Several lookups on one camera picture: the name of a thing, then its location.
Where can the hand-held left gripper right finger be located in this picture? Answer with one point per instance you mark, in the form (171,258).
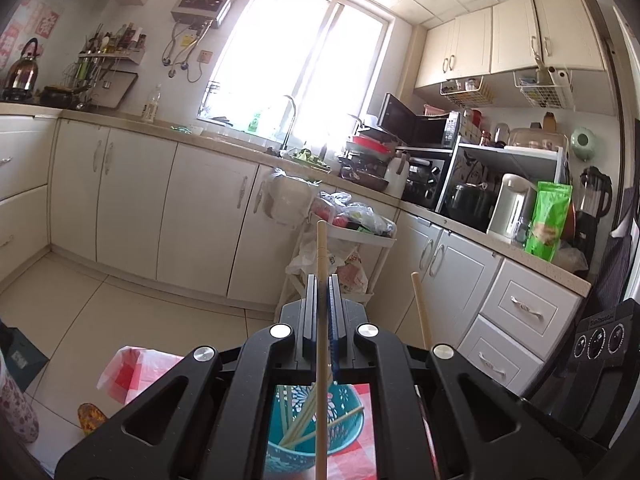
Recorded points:
(334,330)

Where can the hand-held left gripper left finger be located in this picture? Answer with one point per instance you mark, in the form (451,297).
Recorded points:
(310,320)

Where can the pale wooden chopstick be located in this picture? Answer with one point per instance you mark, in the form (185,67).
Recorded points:
(322,250)
(420,305)
(294,430)
(342,417)
(306,416)

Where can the blue perforated plastic basket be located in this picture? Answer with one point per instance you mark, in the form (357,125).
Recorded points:
(345,440)

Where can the orange printed plastic bag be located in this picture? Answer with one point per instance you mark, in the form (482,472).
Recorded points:
(353,274)

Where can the white plastic bag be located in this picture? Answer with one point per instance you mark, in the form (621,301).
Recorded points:
(310,260)

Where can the dark striped cloth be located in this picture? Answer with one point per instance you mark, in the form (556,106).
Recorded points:
(612,272)

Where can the white trolley cart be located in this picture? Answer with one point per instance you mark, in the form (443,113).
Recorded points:
(345,240)

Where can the clear bags of groceries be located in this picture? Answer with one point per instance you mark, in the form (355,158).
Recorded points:
(360,215)

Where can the green snack packet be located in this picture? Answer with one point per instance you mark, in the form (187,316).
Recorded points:
(547,220)

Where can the cream panelled base cabinet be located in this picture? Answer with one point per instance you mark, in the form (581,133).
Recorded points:
(475,285)

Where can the black blender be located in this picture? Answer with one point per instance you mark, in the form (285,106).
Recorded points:
(593,200)

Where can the white electric water boiler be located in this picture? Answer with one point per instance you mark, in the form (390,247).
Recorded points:
(510,205)

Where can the green vegetables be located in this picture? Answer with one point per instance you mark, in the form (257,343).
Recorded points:
(310,157)

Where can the cream sink cabinet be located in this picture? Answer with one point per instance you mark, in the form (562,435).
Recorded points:
(190,210)

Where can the white jug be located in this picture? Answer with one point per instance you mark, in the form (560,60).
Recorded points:
(397,176)

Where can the stack of pots and bowls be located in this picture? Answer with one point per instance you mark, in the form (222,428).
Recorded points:
(367,157)

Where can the black toaster oven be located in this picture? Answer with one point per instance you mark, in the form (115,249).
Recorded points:
(425,180)

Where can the red checked plastic tablecloth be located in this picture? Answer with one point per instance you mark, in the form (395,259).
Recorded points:
(135,370)

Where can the black cooking pot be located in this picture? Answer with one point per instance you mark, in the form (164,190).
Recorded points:
(467,201)

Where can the pale green round appliance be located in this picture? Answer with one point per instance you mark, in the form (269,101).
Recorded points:
(583,143)

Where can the white counter shelf rack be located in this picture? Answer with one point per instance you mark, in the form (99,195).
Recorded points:
(510,157)

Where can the green dish soap bottle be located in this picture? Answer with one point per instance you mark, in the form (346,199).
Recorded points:
(255,123)

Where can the chrome sink faucet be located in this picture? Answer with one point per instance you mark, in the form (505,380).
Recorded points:
(291,110)

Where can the clear food cover dome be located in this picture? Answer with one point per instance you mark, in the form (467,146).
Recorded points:
(537,138)

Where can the black microwave oven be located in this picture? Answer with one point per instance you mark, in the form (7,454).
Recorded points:
(417,122)

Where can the orange slipper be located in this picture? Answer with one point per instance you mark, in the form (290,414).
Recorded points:
(91,418)

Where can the kitchen window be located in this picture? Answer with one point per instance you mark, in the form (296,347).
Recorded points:
(300,60)

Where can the clear plastic bottle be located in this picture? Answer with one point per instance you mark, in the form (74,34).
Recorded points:
(152,106)

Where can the dark teal paper bag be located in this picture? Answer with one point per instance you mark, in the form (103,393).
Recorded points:
(22,357)

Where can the hanging cutting board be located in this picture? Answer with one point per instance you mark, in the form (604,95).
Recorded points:
(118,91)

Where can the cream drawer cabinet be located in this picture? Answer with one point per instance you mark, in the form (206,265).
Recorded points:
(22,185)

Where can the black wok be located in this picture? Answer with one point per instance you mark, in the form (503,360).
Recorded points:
(59,96)

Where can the copper kettle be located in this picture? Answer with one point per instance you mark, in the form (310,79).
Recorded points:
(22,72)

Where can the cream upper wall cabinets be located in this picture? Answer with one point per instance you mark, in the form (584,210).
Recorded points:
(510,35)

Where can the wall spice rack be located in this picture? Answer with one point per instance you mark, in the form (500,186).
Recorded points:
(112,50)

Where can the pink wall stickers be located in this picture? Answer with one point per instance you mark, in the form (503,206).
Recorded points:
(42,22)

